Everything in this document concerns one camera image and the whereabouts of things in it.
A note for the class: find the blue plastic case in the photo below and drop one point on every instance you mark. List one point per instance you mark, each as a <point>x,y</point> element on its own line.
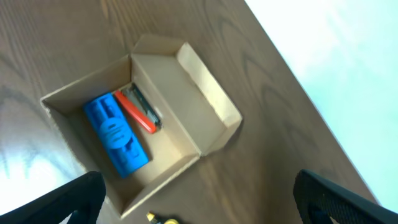
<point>117,137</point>

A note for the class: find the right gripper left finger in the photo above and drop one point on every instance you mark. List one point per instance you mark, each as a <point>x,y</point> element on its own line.
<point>79,200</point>

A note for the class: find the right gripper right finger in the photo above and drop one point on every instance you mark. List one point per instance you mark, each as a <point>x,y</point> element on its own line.
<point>320,200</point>

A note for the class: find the cardboard box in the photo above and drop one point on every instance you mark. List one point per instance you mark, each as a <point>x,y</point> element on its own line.
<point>197,117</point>

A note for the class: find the correction tape dispenser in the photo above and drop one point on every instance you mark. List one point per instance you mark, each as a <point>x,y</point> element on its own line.
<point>157,219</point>

